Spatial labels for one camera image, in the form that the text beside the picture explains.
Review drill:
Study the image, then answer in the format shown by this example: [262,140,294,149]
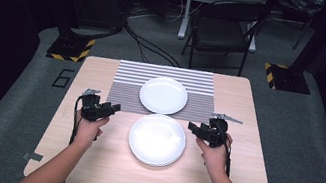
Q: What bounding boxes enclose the grey white striped placemat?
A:
[104,56,223,128]

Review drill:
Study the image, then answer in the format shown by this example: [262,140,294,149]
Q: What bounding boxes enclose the person's left hand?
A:
[70,110,111,154]

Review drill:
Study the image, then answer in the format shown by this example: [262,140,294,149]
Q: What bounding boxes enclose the black stand base striped tape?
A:
[260,61,315,97]
[45,30,97,67]

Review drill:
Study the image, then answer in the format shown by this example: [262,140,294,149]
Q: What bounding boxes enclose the right hand-held gripper black cable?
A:
[215,132,240,183]

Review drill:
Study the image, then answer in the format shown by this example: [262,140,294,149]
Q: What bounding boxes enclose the cluttered dark side table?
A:
[269,0,326,54]

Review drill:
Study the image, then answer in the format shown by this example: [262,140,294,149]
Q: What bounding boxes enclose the white metal desk frame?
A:
[176,0,270,55]

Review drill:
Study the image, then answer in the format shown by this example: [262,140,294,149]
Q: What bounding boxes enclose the grey tape piece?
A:
[21,150,45,164]

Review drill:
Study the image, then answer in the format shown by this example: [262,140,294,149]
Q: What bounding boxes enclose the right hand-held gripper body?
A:
[204,111,245,152]

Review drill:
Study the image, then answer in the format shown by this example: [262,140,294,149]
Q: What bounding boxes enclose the white round plate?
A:
[131,143,185,173]
[135,73,192,120]
[124,109,192,170]

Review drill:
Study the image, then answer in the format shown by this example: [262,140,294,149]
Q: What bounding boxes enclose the person's right hand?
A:
[189,129,235,180]

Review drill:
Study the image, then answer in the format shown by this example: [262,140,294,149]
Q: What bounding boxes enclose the black floor cables bundle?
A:
[118,22,186,69]

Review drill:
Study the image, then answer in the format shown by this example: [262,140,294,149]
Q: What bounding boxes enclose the black folding chair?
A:
[179,0,271,82]

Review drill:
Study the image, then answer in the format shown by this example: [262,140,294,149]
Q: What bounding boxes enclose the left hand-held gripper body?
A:
[78,87,108,124]

